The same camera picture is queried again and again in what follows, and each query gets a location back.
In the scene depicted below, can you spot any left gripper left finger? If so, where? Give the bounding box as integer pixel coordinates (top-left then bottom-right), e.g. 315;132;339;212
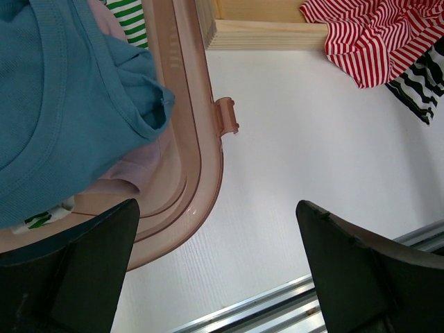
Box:
1;199;140;332

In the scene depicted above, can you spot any mauve pink tank top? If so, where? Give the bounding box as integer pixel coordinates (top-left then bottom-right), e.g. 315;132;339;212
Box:
74;0;166;209

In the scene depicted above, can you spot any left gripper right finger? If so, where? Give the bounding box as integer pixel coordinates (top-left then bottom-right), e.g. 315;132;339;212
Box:
296;200;443;332

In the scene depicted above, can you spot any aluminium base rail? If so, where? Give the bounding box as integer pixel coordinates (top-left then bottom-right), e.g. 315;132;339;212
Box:
180;221;443;332

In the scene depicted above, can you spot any green striped tank top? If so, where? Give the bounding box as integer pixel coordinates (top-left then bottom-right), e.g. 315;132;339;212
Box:
10;1;148;234

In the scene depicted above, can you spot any pink plastic basin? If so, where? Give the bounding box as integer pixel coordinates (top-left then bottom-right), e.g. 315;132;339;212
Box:
0;0;240;272

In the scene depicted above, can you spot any red striped tank top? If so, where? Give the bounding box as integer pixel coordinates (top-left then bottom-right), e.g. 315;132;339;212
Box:
300;0;443;89

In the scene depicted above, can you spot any black white striped tank top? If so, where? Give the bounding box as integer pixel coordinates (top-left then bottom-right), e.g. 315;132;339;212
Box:
386;37;443;125

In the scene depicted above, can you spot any wooden clothes rack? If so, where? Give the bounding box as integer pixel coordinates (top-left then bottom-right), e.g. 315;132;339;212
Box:
196;0;328;51

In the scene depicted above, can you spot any teal blue tank top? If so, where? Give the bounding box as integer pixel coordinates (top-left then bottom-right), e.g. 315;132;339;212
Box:
1;1;175;228

